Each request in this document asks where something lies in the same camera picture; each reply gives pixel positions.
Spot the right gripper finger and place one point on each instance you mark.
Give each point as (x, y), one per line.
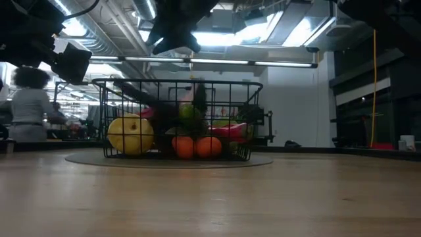
(174, 41)
(154, 37)

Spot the purple sweet potato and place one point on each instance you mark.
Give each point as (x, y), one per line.
(138, 95)

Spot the green apple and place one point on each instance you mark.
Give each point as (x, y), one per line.
(189, 112)

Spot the yellow apple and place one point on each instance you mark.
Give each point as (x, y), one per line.
(133, 136)

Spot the red watermelon slice with seeds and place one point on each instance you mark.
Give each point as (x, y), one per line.
(230, 131)

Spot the orange fruit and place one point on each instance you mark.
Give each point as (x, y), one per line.
(207, 147)
(184, 148)

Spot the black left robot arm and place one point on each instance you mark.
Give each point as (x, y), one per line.
(26, 29)

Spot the long ceiling light bar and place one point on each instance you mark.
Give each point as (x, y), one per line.
(197, 61)

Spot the person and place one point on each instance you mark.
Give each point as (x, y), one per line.
(58, 110)
(29, 105)

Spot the black clamp stand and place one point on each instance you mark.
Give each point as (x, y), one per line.
(269, 126)

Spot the small black rounded object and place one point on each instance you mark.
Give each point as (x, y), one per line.
(292, 144)

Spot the silver ceiling duct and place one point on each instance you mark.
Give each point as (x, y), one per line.
(146, 8)

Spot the dark wall cabinet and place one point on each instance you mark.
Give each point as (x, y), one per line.
(394, 108)

